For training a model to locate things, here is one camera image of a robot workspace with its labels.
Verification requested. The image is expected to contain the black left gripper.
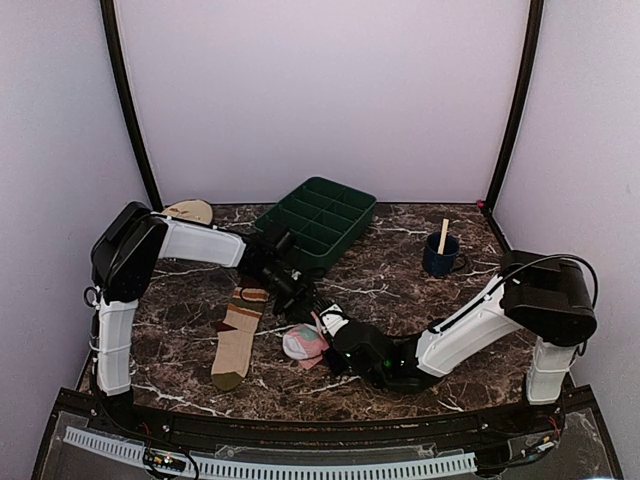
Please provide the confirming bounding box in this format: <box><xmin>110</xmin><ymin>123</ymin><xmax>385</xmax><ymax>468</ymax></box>
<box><xmin>248</xmin><ymin>262</ymin><xmax>325</xmax><ymax>326</ymax></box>

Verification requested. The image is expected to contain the green compartment tray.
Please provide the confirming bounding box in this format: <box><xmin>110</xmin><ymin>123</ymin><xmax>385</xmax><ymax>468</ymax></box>
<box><xmin>254</xmin><ymin>177</ymin><xmax>377</xmax><ymax>277</ymax></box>

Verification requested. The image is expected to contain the pink patterned sock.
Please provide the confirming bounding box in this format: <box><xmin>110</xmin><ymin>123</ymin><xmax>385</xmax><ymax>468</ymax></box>
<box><xmin>282</xmin><ymin>324</ymin><xmax>329</xmax><ymax>370</ymax></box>

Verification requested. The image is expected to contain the beige striped sock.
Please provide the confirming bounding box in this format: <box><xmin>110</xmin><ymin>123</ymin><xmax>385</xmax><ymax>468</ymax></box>
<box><xmin>211</xmin><ymin>277</ymin><xmax>269</xmax><ymax>392</ymax></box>

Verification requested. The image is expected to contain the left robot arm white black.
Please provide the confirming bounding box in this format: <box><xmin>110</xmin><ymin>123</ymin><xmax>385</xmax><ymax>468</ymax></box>
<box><xmin>90</xmin><ymin>202</ymin><xmax>316</xmax><ymax>436</ymax></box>

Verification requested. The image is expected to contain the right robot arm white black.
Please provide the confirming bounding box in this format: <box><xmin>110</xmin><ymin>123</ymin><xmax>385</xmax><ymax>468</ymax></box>
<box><xmin>311</xmin><ymin>250</ymin><xmax>600</xmax><ymax>434</ymax></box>

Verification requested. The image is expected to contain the round beige floral coaster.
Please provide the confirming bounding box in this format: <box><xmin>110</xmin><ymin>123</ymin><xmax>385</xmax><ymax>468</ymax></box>
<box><xmin>162</xmin><ymin>199</ymin><xmax>214</xmax><ymax>226</ymax></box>

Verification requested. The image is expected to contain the dark blue mug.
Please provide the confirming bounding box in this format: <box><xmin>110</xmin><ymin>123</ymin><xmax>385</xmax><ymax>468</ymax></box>
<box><xmin>422</xmin><ymin>232</ymin><xmax>468</xmax><ymax>278</ymax></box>

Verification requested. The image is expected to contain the wooden stick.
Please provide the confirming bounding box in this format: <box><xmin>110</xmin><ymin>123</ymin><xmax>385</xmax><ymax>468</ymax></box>
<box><xmin>437</xmin><ymin>218</ymin><xmax>449</xmax><ymax>256</ymax></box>

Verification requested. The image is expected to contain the small circuit board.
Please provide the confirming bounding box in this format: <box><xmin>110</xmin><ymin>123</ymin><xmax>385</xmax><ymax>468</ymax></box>
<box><xmin>143</xmin><ymin>450</ymin><xmax>187</xmax><ymax>472</ymax></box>

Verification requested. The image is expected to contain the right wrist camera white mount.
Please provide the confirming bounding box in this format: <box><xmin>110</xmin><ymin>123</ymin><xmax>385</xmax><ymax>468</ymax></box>
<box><xmin>319</xmin><ymin>303</ymin><xmax>349</xmax><ymax>338</ymax></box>

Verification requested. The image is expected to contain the white slotted cable duct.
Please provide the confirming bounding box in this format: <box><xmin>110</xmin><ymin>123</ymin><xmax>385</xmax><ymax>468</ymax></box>
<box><xmin>63</xmin><ymin>426</ymin><xmax>477</xmax><ymax>479</ymax></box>

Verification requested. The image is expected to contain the black front rail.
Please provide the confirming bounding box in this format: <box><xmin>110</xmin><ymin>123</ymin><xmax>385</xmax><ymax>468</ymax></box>
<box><xmin>114</xmin><ymin>403</ymin><xmax>525</xmax><ymax>450</ymax></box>

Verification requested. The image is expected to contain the left black frame post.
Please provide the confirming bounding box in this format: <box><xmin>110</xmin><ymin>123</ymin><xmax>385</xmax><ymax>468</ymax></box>
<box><xmin>99</xmin><ymin>0</ymin><xmax>164</xmax><ymax>210</ymax></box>

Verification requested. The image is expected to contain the black frame post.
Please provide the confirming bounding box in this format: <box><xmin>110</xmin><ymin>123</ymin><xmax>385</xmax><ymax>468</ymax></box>
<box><xmin>483</xmin><ymin>0</ymin><xmax>545</xmax><ymax>216</ymax></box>
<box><xmin>99</xmin><ymin>0</ymin><xmax>164</xmax><ymax>210</ymax></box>

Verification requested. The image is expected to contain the right black frame post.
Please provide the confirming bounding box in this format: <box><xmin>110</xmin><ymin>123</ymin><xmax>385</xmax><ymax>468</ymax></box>
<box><xmin>483</xmin><ymin>0</ymin><xmax>545</xmax><ymax>216</ymax></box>

